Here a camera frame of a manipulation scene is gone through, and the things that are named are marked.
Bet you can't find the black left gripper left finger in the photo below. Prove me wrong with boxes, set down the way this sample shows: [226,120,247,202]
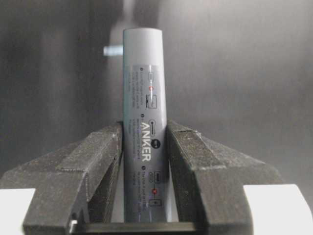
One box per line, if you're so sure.
[0,123,122,235]

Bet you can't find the grey USB hub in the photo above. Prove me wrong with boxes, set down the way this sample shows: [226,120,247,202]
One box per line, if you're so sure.
[123,28,171,223]

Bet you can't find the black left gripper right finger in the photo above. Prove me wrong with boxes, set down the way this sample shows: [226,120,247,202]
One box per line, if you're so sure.
[166,121,283,235]

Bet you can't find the small white tape piece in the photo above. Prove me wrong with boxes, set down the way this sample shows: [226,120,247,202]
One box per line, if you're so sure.
[103,45,123,56]

